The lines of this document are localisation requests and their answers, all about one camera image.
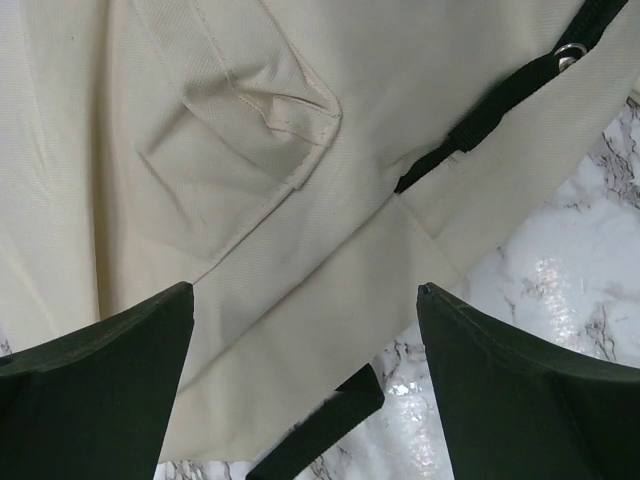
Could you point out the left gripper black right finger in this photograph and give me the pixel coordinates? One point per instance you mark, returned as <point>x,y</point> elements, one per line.
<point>515,406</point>

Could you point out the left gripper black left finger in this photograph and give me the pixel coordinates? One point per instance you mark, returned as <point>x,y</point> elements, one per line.
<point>95,403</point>

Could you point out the beige canvas student bag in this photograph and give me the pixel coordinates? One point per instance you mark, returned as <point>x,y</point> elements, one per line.
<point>304,165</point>

